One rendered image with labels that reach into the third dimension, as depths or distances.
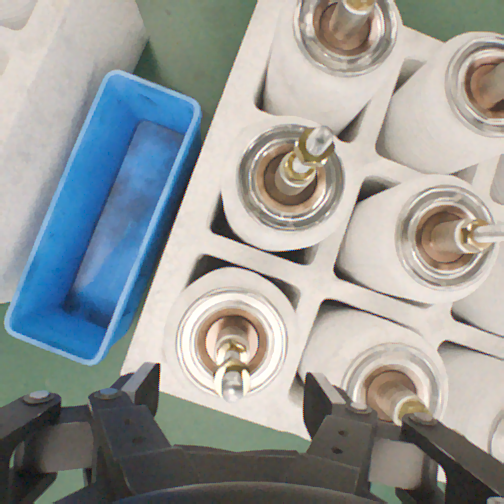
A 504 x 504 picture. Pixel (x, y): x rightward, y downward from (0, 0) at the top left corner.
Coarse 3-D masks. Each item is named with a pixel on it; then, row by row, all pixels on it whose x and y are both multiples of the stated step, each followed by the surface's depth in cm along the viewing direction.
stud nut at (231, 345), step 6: (228, 342) 21; (234, 342) 21; (222, 348) 20; (228, 348) 20; (234, 348) 20; (240, 348) 20; (222, 354) 20; (240, 354) 20; (246, 354) 20; (222, 360) 20; (246, 360) 20
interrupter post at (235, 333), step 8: (224, 328) 24; (232, 328) 24; (240, 328) 24; (224, 336) 22; (232, 336) 21; (240, 336) 22; (216, 344) 21; (248, 344) 22; (248, 352) 21; (216, 360) 21; (248, 360) 22
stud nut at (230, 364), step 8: (224, 360) 17; (232, 360) 17; (216, 368) 17; (224, 368) 17; (232, 368) 17; (240, 368) 17; (248, 368) 17; (216, 376) 17; (248, 376) 17; (216, 384) 17; (248, 384) 17; (216, 392) 17
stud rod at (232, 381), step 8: (232, 352) 20; (240, 360) 19; (224, 376) 16; (232, 376) 16; (240, 376) 16; (224, 384) 15; (232, 384) 15; (240, 384) 15; (224, 392) 15; (232, 392) 15; (240, 392) 15; (232, 400) 15
